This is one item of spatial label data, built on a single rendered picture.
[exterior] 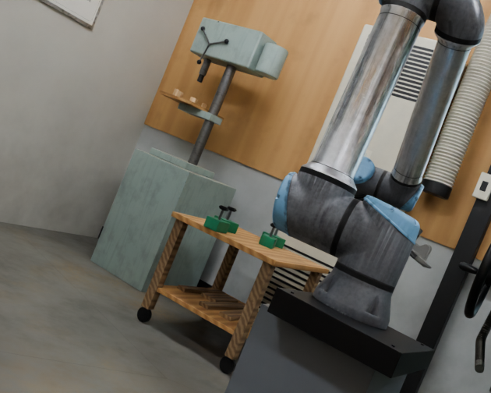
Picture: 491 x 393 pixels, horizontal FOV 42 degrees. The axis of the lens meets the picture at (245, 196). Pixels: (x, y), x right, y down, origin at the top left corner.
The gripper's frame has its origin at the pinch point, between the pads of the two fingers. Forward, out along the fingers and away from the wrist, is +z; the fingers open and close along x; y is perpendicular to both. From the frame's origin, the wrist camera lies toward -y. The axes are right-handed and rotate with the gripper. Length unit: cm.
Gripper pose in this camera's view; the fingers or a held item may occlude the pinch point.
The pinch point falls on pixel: (425, 267)
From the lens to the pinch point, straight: 199.0
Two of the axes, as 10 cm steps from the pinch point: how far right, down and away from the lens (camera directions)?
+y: 6.4, -7.4, -1.9
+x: 4.3, 1.4, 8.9
